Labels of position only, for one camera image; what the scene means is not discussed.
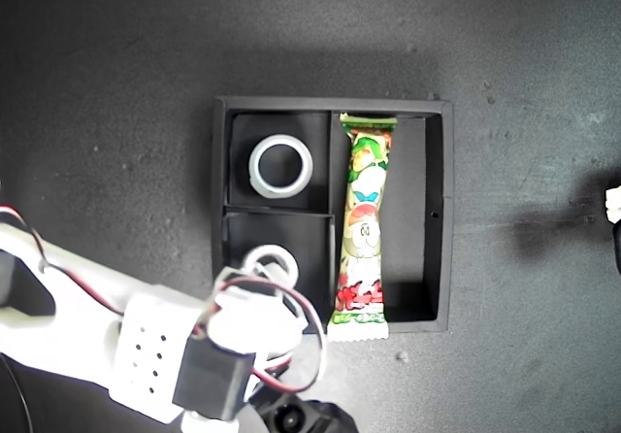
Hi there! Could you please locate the green printed snack bar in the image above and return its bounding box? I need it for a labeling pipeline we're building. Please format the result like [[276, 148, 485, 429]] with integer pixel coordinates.
[[326, 112, 399, 343]]

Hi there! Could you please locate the red arm servo wire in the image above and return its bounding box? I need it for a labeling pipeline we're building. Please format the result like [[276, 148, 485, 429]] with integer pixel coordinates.
[[191, 276, 328, 394]]

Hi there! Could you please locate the black tray with wells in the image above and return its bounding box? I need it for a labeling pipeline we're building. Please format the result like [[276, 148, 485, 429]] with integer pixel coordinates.
[[211, 95, 455, 335]]

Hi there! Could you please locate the large white tape roll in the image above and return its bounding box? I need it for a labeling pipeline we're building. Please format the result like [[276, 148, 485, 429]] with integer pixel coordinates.
[[247, 133, 314, 199]]

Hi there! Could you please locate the small white tape roll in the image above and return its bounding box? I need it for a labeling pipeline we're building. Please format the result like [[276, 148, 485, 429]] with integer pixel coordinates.
[[240, 244, 300, 292]]

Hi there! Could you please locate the thin black cable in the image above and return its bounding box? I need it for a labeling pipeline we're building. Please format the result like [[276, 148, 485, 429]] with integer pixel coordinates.
[[0, 353, 34, 433]]

